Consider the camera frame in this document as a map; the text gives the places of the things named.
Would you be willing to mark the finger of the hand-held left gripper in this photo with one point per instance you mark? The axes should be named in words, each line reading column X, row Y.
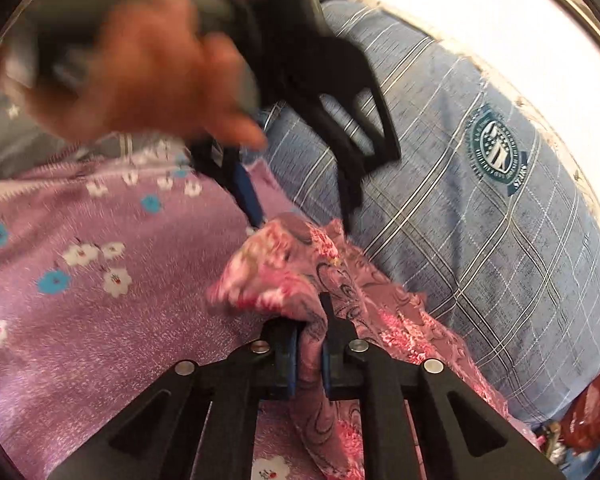
column 242, row 185
column 350, row 160

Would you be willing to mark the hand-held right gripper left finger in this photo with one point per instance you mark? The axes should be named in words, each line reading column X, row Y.
column 291, row 360

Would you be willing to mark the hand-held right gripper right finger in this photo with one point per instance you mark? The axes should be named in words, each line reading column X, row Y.
column 326, row 365

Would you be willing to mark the pink floral swirl garment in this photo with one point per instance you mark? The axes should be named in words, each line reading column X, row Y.
column 280, row 270

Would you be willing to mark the person's left hand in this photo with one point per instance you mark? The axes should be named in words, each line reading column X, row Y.
column 145, row 75

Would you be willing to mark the blue plaid pillow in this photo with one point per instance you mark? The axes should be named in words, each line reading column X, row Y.
column 455, row 240

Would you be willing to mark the purple floral bedsheet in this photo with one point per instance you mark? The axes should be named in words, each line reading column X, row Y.
column 105, row 350

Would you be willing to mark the grey star print cloth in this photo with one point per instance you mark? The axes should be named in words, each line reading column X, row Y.
column 10, row 145

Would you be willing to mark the red plastic bag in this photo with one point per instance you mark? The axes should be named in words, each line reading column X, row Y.
column 595, row 410

